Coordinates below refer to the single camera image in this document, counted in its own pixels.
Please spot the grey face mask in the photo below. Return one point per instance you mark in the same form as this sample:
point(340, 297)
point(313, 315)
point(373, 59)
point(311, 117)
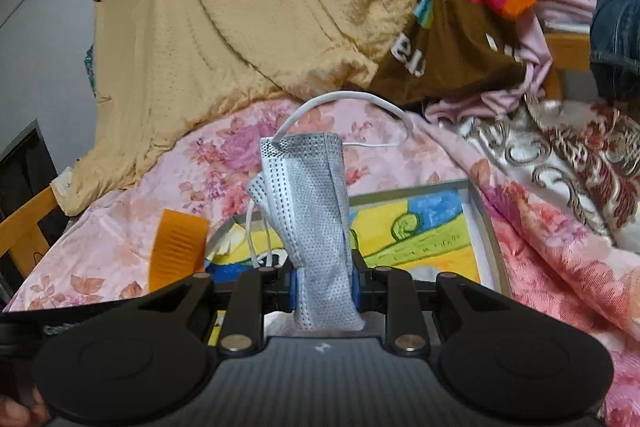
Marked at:
point(315, 217)

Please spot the grey box with painted picture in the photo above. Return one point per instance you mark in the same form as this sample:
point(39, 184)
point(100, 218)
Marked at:
point(425, 232)

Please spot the dark window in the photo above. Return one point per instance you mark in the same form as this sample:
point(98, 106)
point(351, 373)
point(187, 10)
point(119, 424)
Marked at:
point(25, 172)

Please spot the pink floral bed sheet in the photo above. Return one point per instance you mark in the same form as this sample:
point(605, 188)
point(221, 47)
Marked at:
point(125, 207)

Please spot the orange ribbed roll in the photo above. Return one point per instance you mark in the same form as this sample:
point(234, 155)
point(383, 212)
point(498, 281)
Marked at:
point(177, 252)

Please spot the ornate brown white sheet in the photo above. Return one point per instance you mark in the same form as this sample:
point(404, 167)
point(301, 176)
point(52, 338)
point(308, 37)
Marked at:
point(575, 147)

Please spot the person's left hand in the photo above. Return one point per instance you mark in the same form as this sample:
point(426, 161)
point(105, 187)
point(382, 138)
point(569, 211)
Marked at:
point(20, 414)

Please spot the blue jeans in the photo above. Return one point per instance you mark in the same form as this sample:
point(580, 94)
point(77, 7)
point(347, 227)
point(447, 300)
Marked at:
point(617, 42)

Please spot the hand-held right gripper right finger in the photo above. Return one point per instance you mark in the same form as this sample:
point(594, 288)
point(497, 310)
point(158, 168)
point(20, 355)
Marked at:
point(356, 291)

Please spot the teal patterned wall poster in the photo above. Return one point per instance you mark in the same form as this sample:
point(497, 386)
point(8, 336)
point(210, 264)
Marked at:
point(90, 67)

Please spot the white star print cloth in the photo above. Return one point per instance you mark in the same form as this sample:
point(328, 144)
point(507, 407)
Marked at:
point(64, 187)

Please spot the brown multicoloured garment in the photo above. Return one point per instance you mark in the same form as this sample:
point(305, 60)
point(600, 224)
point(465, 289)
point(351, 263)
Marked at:
point(460, 47)

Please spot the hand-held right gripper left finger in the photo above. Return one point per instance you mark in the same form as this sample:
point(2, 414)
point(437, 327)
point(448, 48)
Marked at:
point(296, 292)

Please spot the yellow quilt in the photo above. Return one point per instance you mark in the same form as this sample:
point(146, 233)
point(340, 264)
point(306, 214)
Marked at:
point(225, 7)

